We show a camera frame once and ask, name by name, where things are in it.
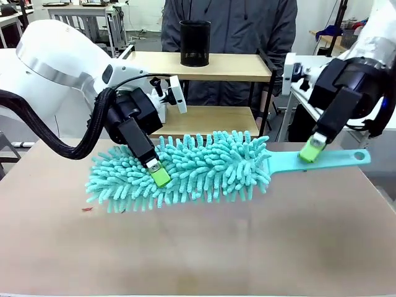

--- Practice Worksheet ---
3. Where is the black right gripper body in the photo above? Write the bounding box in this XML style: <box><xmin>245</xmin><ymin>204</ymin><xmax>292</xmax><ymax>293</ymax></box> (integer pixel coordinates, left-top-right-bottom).
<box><xmin>309</xmin><ymin>58</ymin><xmax>386</xmax><ymax>120</ymax></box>

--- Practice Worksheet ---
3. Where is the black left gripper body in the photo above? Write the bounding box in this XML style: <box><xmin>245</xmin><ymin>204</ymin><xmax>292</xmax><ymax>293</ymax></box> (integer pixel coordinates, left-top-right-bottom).
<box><xmin>105</xmin><ymin>88</ymin><xmax>163</xmax><ymax>145</ymax></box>

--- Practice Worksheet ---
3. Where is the teal chenille duster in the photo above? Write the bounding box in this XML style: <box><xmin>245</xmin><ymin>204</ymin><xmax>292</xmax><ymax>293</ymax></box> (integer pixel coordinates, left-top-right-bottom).
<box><xmin>85</xmin><ymin>130</ymin><xmax>372</xmax><ymax>215</ymax></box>

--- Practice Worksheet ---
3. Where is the person's left hand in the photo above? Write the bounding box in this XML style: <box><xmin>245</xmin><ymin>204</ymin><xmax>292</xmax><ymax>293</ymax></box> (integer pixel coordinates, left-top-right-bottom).
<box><xmin>260</xmin><ymin>89</ymin><xmax>275</xmax><ymax>120</ymax></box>

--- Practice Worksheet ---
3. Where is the wooden top table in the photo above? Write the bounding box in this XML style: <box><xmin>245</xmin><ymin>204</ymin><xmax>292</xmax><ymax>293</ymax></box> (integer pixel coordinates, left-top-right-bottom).
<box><xmin>309</xmin><ymin>29</ymin><xmax>345</xmax><ymax>54</ymax></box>

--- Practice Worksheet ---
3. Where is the black stand pole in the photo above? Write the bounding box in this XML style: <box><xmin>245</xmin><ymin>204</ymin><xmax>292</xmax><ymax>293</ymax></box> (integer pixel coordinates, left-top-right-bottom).
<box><xmin>324</xmin><ymin>0</ymin><xmax>349</xmax><ymax>58</ymax></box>
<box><xmin>19</xmin><ymin>0</ymin><xmax>32</xmax><ymax>30</ymax></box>

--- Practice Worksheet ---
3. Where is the blue and red cloth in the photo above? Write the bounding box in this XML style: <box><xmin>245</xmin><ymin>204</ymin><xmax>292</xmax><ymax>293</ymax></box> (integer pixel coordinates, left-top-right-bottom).
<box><xmin>315</xmin><ymin>17</ymin><xmax>371</xmax><ymax>37</ymax></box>

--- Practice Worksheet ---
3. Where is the black mesh pen holder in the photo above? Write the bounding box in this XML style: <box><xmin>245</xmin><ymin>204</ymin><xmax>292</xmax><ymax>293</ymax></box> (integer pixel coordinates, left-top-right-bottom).
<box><xmin>179</xmin><ymin>20</ymin><xmax>211</xmax><ymax>67</ymax></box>

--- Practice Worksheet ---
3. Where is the person in dark grey jacket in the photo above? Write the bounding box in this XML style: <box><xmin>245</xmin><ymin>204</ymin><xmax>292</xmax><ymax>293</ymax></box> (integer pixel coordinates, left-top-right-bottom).
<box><xmin>160</xmin><ymin>0</ymin><xmax>298</xmax><ymax>108</ymax></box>

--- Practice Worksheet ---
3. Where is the white desk with dark items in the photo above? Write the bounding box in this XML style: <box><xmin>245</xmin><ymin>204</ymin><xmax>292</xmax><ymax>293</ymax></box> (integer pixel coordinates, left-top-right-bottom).
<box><xmin>0</xmin><ymin>6</ymin><xmax>33</xmax><ymax>49</ymax></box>

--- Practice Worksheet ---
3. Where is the wire mesh basket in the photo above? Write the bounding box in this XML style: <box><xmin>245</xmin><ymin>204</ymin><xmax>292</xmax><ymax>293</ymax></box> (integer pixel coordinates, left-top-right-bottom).
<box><xmin>342</xmin><ymin>28</ymin><xmax>359</xmax><ymax>52</ymax></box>

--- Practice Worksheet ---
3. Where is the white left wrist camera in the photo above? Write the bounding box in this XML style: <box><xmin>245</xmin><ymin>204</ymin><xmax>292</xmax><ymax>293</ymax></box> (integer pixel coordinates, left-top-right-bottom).
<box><xmin>148</xmin><ymin>75</ymin><xmax>188</xmax><ymax>114</ymax></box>

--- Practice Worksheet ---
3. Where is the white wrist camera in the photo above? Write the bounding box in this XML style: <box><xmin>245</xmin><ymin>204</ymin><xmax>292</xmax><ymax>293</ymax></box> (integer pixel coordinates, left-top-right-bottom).
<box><xmin>282</xmin><ymin>52</ymin><xmax>319</xmax><ymax>97</ymax></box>
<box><xmin>148</xmin><ymin>75</ymin><xmax>188</xmax><ymax>114</ymax></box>

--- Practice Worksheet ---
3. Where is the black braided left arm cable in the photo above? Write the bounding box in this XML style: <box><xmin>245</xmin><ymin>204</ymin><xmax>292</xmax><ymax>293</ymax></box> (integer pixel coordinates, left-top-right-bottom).
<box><xmin>0</xmin><ymin>87</ymin><xmax>119</xmax><ymax>161</ymax></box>

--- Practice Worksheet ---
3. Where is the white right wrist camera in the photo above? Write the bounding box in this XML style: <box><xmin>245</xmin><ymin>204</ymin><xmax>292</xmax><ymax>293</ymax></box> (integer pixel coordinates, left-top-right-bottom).
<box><xmin>282</xmin><ymin>52</ymin><xmax>319</xmax><ymax>97</ymax></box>

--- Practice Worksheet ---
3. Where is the two-tier wooden shelf black frame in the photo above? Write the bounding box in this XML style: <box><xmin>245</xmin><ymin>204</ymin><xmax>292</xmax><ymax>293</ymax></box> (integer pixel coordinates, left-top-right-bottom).
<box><xmin>119</xmin><ymin>45</ymin><xmax>278</xmax><ymax>139</ymax></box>

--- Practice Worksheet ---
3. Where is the white frame workbench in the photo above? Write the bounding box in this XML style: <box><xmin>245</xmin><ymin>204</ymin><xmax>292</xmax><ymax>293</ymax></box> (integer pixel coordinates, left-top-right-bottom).
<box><xmin>42</xmin><ymin>1</ymin><xmax>128</xmax><ymax>59</ymax></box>

